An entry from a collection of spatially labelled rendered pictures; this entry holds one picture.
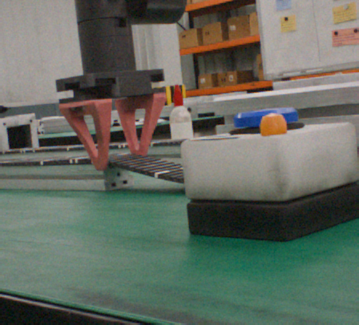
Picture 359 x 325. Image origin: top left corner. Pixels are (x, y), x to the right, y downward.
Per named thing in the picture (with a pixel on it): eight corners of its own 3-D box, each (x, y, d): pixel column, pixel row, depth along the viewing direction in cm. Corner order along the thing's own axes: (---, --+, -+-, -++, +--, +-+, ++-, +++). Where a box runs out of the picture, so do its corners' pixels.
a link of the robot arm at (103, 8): (59, -29, 76) (90, -42, 72) (111, -27, 80) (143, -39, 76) (67, 36, 76) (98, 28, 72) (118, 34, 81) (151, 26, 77)
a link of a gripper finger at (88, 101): (158, 163, 76) (147, 74, 75) (104, 173, 71) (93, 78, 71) (118, 164, 81) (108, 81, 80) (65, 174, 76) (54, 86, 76)
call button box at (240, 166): (187, 234, 46) (176, 136, 45) (282, 207, 52) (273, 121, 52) (288, 242, 40) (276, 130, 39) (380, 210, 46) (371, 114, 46)
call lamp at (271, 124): (255, 136, 41) (252, 114, 41) (272, 133, 42) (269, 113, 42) (276, 134, 40) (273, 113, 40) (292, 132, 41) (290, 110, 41)
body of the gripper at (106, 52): (167, 85, 78) (159, 17, 77) (91, 92, 71) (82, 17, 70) (129, 90, 82) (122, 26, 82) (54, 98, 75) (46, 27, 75)
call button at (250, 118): (223, 145, 45) (219, 114, 45) (264, 138, 48) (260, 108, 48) (272, 142, 42) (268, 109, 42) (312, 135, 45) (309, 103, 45)
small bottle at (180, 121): (191, 150, 128) (183, 83, 127) (197, 150, 124) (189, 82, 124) (171, 152, 127) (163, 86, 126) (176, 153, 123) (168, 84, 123)
